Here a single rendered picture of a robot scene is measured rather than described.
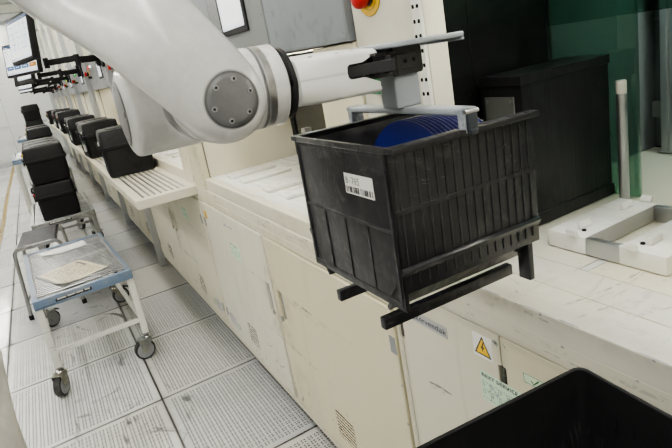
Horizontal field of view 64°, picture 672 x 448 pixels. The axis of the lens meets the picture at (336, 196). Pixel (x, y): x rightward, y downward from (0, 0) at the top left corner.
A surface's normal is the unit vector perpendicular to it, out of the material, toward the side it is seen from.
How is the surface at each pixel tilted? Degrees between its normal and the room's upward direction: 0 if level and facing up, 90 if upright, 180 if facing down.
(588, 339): 90
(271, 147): 90
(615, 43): 90
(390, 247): 89
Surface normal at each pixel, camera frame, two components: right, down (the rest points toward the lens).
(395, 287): -0.86, 0.26
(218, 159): 0.49, 0.15
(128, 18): 0.02, -0.12
